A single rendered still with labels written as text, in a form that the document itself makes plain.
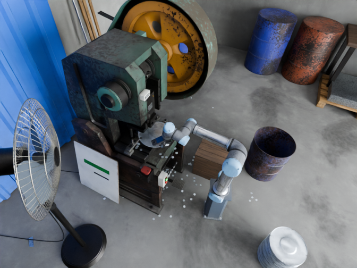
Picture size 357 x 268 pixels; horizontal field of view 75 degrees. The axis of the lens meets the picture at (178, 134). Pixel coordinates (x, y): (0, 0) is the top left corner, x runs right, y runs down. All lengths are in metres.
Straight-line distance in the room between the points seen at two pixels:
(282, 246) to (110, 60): 1.86
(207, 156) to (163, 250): 0.97
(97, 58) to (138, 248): 1.64
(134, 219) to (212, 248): 0.78
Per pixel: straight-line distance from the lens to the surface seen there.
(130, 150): 1.94
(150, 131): 2.00
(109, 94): 1.44
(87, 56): 1.58
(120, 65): 1.46
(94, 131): 1.99
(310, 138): 3.54
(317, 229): 2.82
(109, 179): 2.35
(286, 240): 2.23
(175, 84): 2.02
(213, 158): 2.40
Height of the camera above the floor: 2.26
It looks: 48 degrees down
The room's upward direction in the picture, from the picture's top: 4 degrees clockwise
